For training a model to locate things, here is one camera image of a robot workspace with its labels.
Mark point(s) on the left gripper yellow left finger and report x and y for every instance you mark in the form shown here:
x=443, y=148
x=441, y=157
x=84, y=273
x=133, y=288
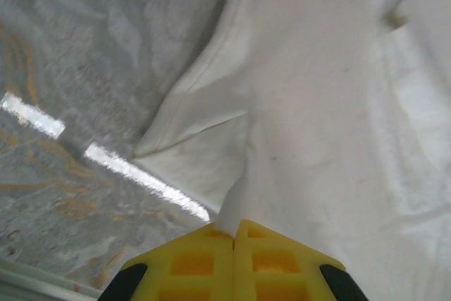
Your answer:
x=158, y=262

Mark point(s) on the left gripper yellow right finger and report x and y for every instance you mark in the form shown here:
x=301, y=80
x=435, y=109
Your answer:
x=243, y=273

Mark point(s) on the white t-shirt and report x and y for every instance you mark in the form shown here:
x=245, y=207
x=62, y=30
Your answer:
x=317, y=103

